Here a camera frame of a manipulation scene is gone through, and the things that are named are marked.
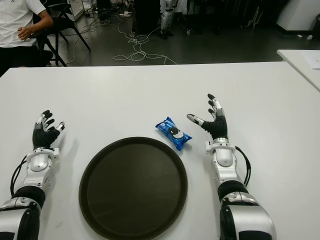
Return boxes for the thick white floor cable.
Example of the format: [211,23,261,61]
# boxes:
[112,14,180,65]

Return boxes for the black folding chair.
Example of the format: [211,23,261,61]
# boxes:
[29,0,92,67]

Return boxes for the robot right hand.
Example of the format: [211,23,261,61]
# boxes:
[186,93,229,140]

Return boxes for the white side table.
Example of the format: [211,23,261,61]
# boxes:
[276,49,320,92]

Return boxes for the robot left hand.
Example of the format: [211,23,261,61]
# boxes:
[32,109,66,150]

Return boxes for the low white cabinet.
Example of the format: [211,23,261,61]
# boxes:
[67,0,85,20]

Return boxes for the round dark brown tray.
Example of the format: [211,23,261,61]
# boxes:
[78,136,189,240]

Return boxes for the large white cabinet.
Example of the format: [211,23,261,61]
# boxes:
[276,0,320,33]

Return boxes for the person in white shirt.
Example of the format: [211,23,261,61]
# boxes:
[0,0,55,76]

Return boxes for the blue Oreo packet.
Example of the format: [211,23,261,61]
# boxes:
[154,116,194,152]

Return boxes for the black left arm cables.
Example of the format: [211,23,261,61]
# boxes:
[9,154,28,198]

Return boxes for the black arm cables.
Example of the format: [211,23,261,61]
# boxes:
[9,154,28,198]
[234,146,252,187]

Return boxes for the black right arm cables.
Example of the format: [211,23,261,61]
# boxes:
[234,146,252,187]

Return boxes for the black cabinet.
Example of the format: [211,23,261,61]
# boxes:
[134,0,162,35]

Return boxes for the metal folding stand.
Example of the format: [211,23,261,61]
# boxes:
[246,4,263,31]

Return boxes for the white paper sheet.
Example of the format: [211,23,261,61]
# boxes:
[304,53,320,70]

